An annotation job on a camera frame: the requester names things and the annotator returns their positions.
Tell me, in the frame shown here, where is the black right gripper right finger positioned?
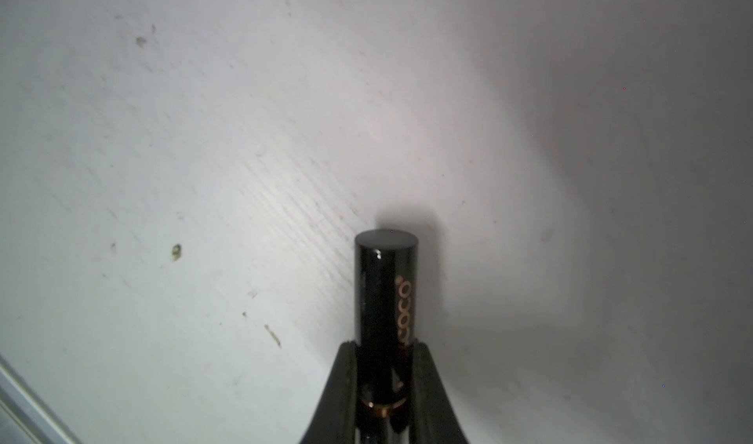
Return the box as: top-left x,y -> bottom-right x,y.
409,341 -> 469,444

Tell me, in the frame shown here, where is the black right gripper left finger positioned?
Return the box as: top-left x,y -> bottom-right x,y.
300,341 -> 358,444

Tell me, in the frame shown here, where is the aluminium front rail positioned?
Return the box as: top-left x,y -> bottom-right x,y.
1,357 -> 80,444

